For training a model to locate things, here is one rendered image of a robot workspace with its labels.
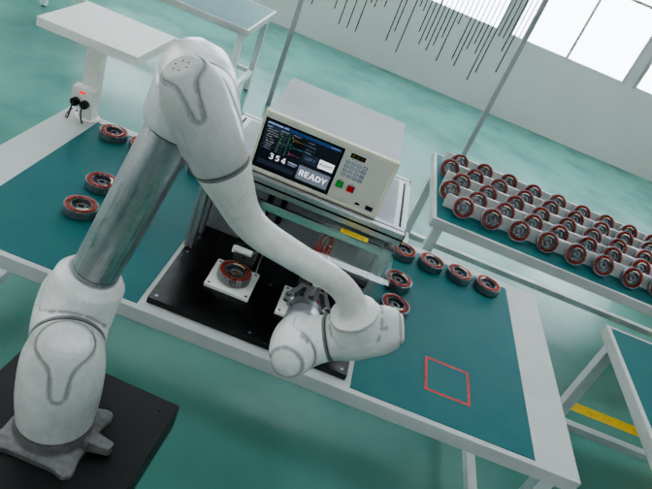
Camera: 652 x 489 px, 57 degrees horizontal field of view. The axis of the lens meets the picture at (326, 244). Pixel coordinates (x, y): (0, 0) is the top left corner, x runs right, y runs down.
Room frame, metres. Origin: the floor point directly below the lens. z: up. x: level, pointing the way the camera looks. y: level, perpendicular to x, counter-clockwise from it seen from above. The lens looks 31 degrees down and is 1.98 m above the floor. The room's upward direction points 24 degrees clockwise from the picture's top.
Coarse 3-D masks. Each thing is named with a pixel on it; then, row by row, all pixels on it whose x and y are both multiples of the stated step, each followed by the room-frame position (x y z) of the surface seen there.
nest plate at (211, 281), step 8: (216, 264) 1.59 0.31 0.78; (216, 272) 1.55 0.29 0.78; (208, 280) 1.49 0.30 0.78; (216, 280) 1.51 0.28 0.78; (256, 280) 1.59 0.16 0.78; (216, 288) 1.48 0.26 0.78; (224, 288) 1.49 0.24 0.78; (232, 288) 1.51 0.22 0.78; (240, 288) 1.52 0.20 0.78; (248, 288) 1.54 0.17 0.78; (232, 296) 1.48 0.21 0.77; (240, 296) 1.49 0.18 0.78; (248, 296) 1.50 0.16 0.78
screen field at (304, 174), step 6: (300, 168) 1.69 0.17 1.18; (306, 168) 1.69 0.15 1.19; (300, 174) 1.69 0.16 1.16; (306, 174) 1.69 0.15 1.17; (312, 174) 1.69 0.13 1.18; (318, 174) 1.69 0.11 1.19; (306, 180) 1.69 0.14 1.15; (312, 180) 1.69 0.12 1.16; (318, 180) 1.69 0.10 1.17; (324, 180) 1.69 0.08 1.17; (318, 186) 1.69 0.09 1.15; (324, 186) 1.69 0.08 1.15
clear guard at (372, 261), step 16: (336, 224) 1.66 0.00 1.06; (320, 240) 1.53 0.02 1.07; (336, 240) 1.57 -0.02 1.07; (352, 240) 1.61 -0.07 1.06; (336, 256) 1.48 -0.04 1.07; (352, 256) 1.52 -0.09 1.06; (368, 256) 1.55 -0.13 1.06; (384, 256) 1.59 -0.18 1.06; (352, 272) 1.46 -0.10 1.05; (368, 272) 1.47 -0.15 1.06; (384, 272) 1.51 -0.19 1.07; (368, 288) 1.44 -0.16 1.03; (384, 288) 1.46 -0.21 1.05
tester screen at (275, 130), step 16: (272, 128) 1.68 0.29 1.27; (288, 128) 1.68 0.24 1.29; (272, 144) 1.68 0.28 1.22; (288, 144) 1.68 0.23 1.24; (304, 144) 1.69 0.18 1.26; (320, 144) 1.69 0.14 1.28; (272, 160) 1.68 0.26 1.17; (288, 160) 1.69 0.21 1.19; (336, 160) 1.69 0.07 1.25; (288, 176) 1.69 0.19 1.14
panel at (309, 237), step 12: (264, 192) 1.80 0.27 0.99; (276, 204) 1.81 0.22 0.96; (288, 204) 1.81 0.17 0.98; (216, 216) 1.80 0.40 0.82; (276, 216) 1.81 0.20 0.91; (312, 216) 1.81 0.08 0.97; (324, 216) 1.82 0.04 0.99; (216, 228) 1.80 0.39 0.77; (228, 228) 1.80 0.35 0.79; (288, 228) 1.81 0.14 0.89; (300, 228) 1.81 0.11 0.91; (300, 240) 1.81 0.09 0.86; (312, 240) 1.82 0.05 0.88
